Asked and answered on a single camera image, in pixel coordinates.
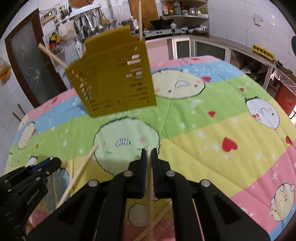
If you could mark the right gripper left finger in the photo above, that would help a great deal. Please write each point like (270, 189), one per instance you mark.
(97, 210)

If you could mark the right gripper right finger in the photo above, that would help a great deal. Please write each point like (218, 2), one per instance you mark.
(200, 210)

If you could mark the wooden chopstick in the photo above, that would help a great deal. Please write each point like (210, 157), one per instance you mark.
(53, 56)
(150, 195)
(140, 19)
(77, 175)

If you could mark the kitchen counter cabinets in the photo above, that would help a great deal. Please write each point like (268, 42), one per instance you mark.
(176, 46)

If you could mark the wooden chopstick lower quilt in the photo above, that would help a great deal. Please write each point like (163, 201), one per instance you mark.
(155, 222)

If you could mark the wooden chopstick on quilt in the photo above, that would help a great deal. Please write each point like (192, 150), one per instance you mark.
(77, 175)

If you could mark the colourful cartoon quilt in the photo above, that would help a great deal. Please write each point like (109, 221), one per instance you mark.
(211, 122)

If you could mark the brown glass door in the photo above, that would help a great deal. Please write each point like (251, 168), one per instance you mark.
(33, 69)

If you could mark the hanging snack bag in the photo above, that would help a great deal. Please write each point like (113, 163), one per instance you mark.
(5, 71)

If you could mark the red cabinet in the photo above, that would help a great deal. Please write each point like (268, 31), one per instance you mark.
(285, 98)

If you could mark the yellow perforated utensil holder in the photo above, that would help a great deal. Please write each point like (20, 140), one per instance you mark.
(113, 74)

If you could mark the white soap bottle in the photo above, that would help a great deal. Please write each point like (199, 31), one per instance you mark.
(79, 48)

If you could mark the yellow egg tray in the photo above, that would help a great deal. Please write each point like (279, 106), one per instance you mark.
(263, 52)

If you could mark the gas stove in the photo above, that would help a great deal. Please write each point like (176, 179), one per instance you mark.
(160, 33)

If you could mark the steel cooking pot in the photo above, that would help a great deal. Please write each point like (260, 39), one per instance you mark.
(132, 23)

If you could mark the round woven mat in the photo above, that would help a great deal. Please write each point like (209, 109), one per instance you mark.
(80, 3)

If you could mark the black wok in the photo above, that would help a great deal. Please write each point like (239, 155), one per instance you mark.
(160, 24)

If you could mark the wooden chopstick upright in holder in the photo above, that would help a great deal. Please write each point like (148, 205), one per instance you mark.
(140, 19)

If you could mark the corner shelf with bottles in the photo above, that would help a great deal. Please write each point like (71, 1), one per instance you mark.
(191, 17)

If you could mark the wooden cutting board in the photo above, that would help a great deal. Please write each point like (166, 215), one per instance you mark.
(149, 10)

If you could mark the wall electric switch box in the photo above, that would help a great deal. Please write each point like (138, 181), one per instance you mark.
(48, 16)

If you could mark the white utensil wall rack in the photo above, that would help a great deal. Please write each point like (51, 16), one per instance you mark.
(82, 23)

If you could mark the green round wall board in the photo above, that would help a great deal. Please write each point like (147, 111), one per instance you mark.
(293, 44)

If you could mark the wall power socket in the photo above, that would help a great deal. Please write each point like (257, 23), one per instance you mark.
(258, 20)

